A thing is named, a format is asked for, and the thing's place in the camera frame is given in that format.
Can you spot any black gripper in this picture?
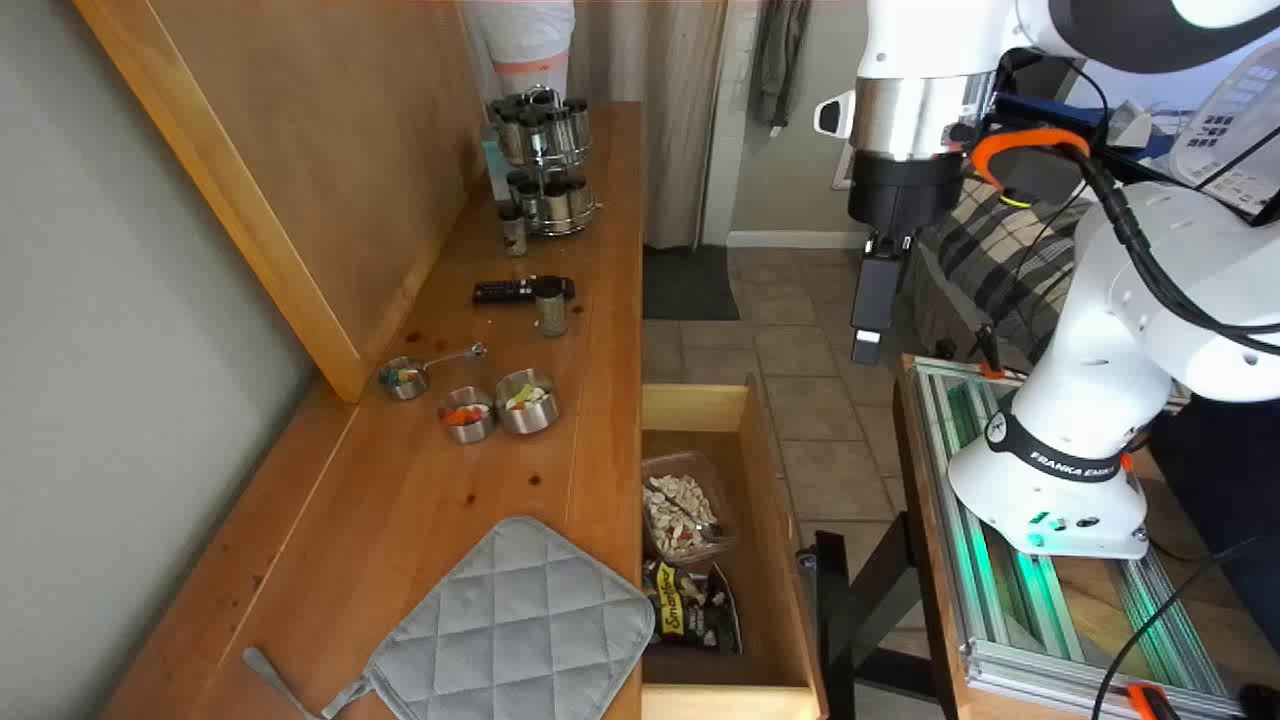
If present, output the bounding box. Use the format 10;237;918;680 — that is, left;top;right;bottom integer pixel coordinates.
847;153;966;365

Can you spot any wooden top drawer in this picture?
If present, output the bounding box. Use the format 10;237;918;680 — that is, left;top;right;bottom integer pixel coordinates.
639;384;827;720

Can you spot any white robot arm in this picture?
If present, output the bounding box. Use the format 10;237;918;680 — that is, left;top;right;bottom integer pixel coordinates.
817;0;1280;562

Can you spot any plaid cloth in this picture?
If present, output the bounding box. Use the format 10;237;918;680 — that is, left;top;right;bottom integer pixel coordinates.
908;179;1087;368

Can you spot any dark floor mat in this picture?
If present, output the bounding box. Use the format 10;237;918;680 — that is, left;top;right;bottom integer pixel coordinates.
643;247;736;319

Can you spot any hanging grey cloth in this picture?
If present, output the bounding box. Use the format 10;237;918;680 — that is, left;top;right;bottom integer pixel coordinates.
750;0;811;133

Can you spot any beige curtain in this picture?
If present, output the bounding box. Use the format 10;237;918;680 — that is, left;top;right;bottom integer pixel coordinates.
572;0;730;251

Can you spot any small glass jar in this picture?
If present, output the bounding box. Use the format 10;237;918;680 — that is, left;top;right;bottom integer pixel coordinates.
538;296;570;340

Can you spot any lower spice jar rack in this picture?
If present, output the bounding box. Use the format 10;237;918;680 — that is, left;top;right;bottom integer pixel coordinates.
509;171;599;242

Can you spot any spice jar rack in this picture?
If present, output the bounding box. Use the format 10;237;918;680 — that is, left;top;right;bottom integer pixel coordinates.
509;171;599;242
489;90;590;169

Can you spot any black flashlight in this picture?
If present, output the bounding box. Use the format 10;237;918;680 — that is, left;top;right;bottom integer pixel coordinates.
472;278;575;304

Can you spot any small spice jar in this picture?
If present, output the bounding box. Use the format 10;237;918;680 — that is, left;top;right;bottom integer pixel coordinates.
497;205;530;256

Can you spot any upper spice jar rack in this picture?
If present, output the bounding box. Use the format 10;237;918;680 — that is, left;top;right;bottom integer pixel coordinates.
489;90;590;169

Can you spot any metal cup with orange content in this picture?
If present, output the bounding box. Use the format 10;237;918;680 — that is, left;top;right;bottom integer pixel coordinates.
439;384;493;446

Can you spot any grey quilted pot holder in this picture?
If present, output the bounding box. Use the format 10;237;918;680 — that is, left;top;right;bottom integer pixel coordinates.
322;516;656;720

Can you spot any black cable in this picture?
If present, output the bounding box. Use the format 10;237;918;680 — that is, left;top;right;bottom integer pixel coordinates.
1072;153;1280;360

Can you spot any aluminium frame robot table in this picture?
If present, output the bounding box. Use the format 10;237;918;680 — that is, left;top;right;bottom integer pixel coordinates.
895;355;1280;720

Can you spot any metal measuring cup with handle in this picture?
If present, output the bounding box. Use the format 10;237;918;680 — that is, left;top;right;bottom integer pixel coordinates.
375;346;489;406

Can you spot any metal utensil handle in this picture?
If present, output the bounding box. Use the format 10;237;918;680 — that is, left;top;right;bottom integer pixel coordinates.
242;649;322;720

